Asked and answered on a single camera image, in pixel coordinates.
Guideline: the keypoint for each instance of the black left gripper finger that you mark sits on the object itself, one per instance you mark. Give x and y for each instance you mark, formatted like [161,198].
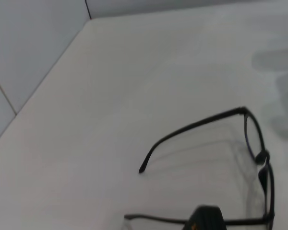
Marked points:
[207,218]

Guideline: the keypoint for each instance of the black frame glasses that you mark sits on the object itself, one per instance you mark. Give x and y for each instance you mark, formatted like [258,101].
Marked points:
[194,124]

